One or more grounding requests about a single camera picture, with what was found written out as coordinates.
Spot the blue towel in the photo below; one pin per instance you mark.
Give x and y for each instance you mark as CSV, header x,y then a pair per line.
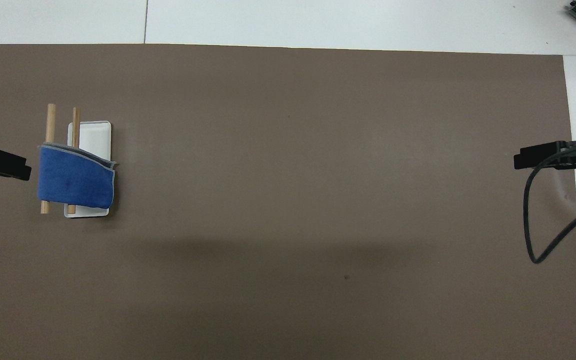
x,y
75,180

